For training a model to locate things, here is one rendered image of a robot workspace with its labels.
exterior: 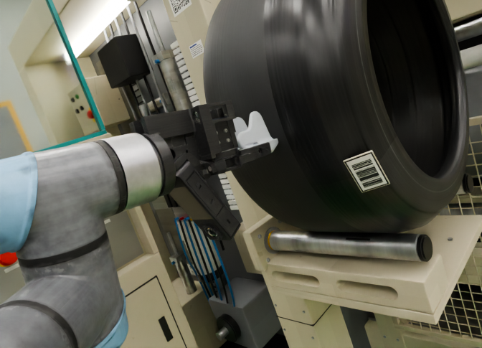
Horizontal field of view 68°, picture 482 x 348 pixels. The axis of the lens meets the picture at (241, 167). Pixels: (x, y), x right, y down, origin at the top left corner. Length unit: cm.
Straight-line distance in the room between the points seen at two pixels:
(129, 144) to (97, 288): 13
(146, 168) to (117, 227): 75
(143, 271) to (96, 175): 77
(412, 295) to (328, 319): 45
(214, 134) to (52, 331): 24
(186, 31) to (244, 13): 36
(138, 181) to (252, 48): 29
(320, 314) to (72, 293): 82
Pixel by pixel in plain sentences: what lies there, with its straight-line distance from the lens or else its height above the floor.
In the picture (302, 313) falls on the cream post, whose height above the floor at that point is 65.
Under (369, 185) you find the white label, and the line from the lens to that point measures 53.
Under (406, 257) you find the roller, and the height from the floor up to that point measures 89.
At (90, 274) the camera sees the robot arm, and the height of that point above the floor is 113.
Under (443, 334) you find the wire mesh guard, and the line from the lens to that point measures 143.
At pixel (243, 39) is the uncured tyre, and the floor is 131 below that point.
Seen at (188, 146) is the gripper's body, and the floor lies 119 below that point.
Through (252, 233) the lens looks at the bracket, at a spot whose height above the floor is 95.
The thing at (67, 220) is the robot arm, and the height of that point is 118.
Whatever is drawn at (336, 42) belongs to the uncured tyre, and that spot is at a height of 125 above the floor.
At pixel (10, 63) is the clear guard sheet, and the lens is 107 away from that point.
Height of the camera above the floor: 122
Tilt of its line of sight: 9 degrees down
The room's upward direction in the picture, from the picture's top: 20 degrees counter-clockwise
